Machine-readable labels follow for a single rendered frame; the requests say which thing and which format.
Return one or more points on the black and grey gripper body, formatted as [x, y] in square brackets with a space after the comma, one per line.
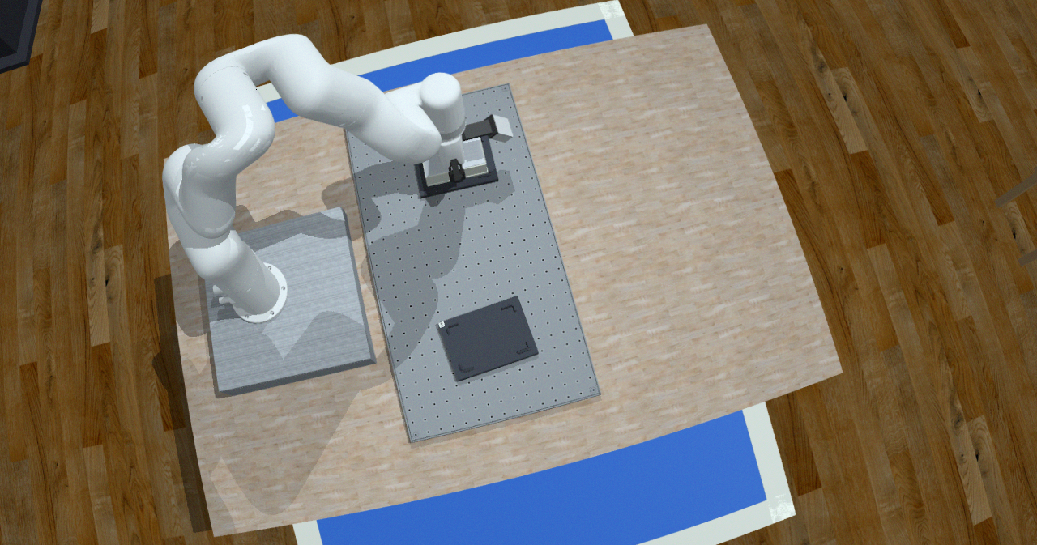
[451, 149]

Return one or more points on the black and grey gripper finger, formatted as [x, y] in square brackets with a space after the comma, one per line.
[455, 174]

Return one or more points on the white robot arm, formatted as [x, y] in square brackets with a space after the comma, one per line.
[202, 184]

